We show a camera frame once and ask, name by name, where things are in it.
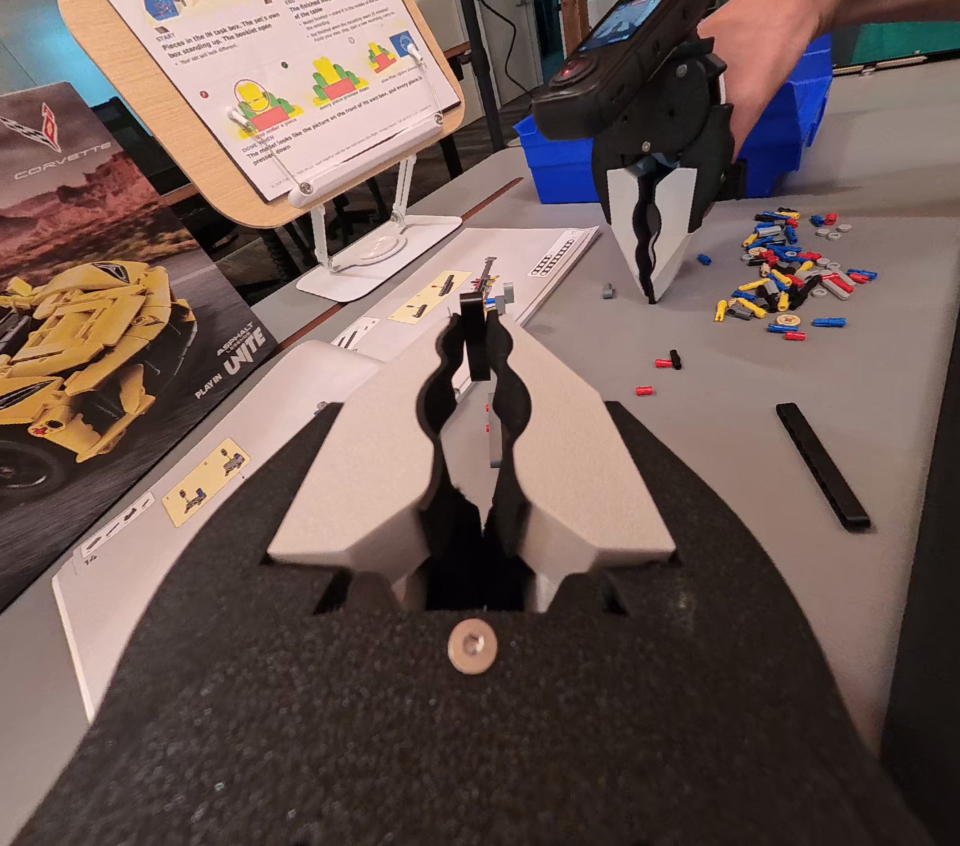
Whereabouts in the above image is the long black lego beam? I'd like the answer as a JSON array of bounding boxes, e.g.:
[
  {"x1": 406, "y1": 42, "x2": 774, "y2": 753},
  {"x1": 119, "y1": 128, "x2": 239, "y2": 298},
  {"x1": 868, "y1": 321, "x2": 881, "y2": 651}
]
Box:
[{"x1": 776, "y1": 402, "x2": 873, "y2": 532}]

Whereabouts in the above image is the black dimpled foam mat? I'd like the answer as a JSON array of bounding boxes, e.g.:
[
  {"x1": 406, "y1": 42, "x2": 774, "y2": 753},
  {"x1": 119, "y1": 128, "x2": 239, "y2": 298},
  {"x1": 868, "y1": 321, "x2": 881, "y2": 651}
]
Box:
[{"x1": 881, "y1": 366, "x2": 960, "y2": 817}]

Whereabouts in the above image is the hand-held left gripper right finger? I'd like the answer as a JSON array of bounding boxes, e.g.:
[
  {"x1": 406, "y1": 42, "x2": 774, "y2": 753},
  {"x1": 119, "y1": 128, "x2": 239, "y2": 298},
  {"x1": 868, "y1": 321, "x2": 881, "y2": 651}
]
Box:
[{"x1": 487, "y1": 310, "x2": 678, "y2": 585}]

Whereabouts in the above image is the blue plastic bin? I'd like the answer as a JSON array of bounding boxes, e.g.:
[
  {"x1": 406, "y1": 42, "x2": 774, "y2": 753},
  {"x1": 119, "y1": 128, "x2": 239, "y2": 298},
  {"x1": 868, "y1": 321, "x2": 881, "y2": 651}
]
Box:
[{"x1": 513, "y1": 32, "x2": 835, "y2": 206}]

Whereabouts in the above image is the pile of small lego pieces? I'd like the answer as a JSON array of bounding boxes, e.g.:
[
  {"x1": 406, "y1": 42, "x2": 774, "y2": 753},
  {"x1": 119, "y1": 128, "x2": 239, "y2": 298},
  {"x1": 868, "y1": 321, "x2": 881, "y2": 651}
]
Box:
[{"x1": 712, "y1": 207, "x2": 880, "y2": 343}]

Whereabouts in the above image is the yellow car lego box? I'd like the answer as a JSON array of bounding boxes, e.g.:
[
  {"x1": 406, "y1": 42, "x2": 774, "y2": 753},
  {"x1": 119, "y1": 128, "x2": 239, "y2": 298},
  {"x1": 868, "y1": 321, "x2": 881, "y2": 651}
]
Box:
[{"x1": 0, "y1": 83, "x2": 279, "y2": 611}]

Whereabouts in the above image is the grey lego beam assembly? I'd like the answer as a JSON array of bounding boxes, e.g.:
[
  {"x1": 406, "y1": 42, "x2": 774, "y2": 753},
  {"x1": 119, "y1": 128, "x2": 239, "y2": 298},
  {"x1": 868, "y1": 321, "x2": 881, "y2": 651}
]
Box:
[{"x1": 483, "y1": 282, "x2": 519, "y2": 472}]

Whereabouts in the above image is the short black lego beam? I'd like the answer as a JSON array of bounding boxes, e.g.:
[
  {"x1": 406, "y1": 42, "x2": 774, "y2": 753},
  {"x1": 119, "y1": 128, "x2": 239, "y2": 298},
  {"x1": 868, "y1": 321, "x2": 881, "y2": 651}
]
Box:
[{"x1": 459, "y1": 291, "x2": 493, "y2": 382}]

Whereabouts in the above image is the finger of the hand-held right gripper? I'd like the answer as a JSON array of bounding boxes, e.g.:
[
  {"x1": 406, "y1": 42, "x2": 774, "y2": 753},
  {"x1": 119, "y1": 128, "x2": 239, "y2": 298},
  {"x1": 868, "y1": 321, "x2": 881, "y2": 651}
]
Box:
[
  {"x1": 648, "y1": 165, "x2": 699, "y2": 305},
  {"x1": 604, "y1": 167, "x2": 655, "y2": 305}
]

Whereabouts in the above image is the person's right hand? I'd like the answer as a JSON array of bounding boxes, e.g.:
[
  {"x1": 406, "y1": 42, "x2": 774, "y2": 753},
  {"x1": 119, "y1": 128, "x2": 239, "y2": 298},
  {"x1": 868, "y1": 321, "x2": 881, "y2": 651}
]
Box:
[{"x1": 696, "y1": 0, "x2": 828, "y2": 151}]

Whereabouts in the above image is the wooden board white stand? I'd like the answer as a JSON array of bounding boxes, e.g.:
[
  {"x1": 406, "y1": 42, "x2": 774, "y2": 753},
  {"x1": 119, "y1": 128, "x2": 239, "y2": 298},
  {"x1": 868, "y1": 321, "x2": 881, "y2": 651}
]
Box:
[{"x1": 56, "y1": 0, "x2": 468, "y2": 303}]

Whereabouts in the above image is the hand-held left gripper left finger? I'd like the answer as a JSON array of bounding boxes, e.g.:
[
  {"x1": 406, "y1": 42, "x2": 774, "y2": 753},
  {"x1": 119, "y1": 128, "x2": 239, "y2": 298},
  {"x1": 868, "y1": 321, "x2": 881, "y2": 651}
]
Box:
[{"x1": 267, "y1": 312, "x2": 466, "y2": 588}]

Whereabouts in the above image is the open instruction booklet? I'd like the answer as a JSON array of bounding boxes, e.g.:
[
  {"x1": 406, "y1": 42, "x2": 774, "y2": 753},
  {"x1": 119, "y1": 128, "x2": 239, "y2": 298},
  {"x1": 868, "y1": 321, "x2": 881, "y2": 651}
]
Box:
[{"x1": 52, "y1": 225, "x2": 601, "y2": 723}]

